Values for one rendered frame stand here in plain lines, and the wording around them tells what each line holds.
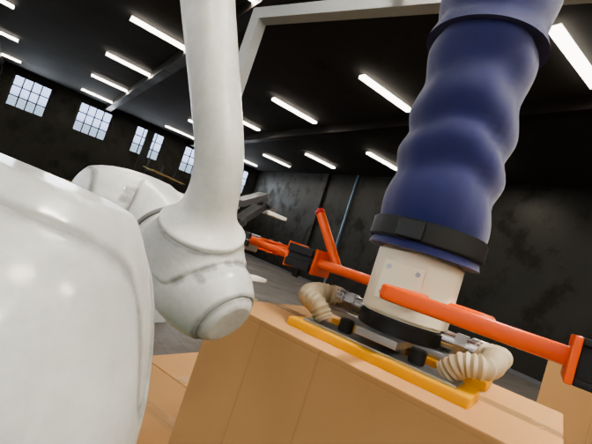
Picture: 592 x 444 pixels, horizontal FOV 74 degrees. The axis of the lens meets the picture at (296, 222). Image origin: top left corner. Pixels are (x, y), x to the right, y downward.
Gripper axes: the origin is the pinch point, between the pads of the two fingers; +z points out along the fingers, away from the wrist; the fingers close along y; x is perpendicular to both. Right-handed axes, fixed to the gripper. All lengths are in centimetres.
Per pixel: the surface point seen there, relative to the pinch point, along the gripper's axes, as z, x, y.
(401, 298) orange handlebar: -13.2, 34.0, 0.1
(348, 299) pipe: 11.9, 15.5, 5.3
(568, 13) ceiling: 333, -1, -290
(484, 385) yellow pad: 18.5, 43.5, 11.6
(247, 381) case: -6.2, 9.6, 23.9
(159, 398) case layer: 19, -35, 53
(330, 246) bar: 12.8, 7.0, -4.5
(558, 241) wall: 871, 27, -172
